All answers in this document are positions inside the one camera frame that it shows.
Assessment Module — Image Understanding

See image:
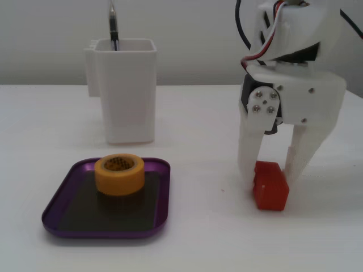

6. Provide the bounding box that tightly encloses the red white black wire bundle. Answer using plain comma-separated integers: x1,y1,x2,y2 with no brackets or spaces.
240,0,288,69

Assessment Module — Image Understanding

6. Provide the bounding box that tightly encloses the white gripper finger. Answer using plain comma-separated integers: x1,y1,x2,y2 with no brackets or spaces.
237,87,281,180
283,122,340,182

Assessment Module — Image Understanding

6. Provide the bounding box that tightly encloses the purple metal tray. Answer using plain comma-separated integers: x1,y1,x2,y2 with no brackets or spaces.
41,157,172,240

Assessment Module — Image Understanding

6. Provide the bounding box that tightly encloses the thin black red cable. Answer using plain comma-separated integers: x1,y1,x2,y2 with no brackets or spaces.
339,7,363,41

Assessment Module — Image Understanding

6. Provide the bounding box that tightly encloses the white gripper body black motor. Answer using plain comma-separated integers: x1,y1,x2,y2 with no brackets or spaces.
240,64,346,136

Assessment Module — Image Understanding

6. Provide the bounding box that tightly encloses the yellow tape roll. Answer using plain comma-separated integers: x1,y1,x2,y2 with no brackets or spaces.
94,153,145,197

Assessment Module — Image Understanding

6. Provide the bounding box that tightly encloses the black clear ballpoint pen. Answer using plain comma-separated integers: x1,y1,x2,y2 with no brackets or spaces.
108,0,120,52

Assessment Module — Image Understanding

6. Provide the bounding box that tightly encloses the red cube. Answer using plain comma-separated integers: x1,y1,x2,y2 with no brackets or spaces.
252,160,290,212

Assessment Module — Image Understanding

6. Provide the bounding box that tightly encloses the white plastic pen holder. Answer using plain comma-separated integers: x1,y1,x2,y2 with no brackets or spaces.
83,39,158,146

